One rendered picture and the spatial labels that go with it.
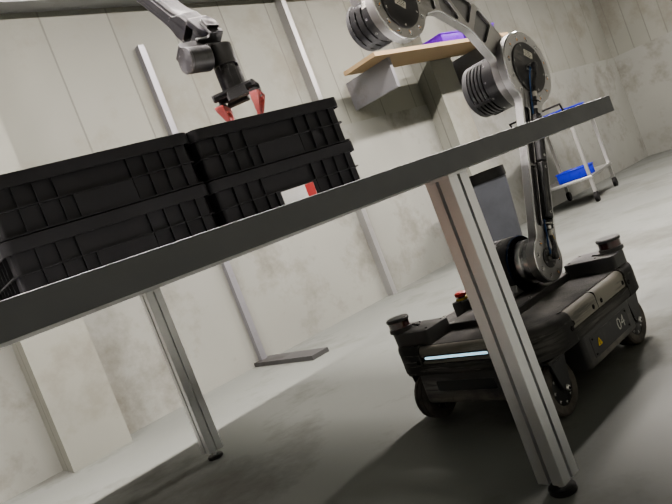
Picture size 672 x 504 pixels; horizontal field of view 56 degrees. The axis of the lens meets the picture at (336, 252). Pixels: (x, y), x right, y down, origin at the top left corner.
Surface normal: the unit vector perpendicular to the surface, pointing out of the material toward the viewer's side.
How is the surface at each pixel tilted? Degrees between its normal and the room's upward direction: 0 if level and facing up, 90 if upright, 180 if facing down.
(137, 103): 90
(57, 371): 90
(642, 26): 90
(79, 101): 90
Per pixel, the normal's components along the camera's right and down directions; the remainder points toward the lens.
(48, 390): 0.62, -0.20
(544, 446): -0.70, 0.30
